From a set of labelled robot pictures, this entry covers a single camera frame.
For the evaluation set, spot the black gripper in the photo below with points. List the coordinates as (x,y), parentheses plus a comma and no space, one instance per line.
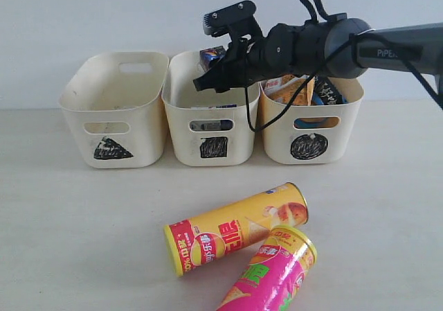
(243,64)

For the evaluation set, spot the purple juice carton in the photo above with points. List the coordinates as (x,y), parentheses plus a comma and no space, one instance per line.
(208,57)

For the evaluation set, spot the white blue milk carton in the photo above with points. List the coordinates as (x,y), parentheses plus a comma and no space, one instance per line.
(215,121)

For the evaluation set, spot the orange noodle bag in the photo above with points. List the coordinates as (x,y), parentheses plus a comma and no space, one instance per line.
(283,88)

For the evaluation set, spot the blue noodle bag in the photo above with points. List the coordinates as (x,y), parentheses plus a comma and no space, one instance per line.
(324,93)

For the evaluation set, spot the yellow chips can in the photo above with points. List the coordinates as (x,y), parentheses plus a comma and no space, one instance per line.
(201,239)

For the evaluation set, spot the pink chips can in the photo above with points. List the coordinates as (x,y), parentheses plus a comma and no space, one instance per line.
(275,273)

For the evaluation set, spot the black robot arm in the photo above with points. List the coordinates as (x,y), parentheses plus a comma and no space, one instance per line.
(342,49)

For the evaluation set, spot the cream bin square mark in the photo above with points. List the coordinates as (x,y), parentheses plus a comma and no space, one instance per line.
(222,148)

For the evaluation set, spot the cream bin triangle mark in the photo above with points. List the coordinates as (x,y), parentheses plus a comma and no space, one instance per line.
(114,110)

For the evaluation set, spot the cream bin circle mark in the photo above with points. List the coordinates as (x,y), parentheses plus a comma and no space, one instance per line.
(315,134)

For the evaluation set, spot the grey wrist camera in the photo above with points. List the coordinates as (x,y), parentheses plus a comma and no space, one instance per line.
(236,20)

